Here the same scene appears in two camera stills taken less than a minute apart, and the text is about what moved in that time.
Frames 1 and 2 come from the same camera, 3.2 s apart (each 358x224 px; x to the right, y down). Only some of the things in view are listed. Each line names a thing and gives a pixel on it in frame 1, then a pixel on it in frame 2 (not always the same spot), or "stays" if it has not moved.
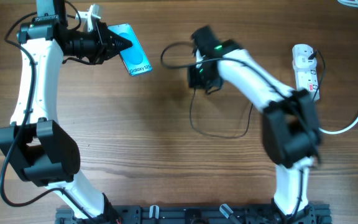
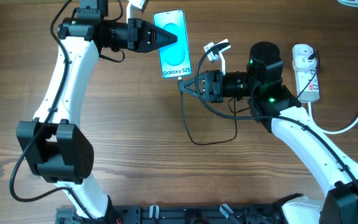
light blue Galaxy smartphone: [134, 58] → [174, 59]
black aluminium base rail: [314, 213] stays
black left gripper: [105, 37] → [139, 36]
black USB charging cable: [311, 56] → [236, 109]
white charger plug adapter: [302, 61] stays
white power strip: [307, 79] stays
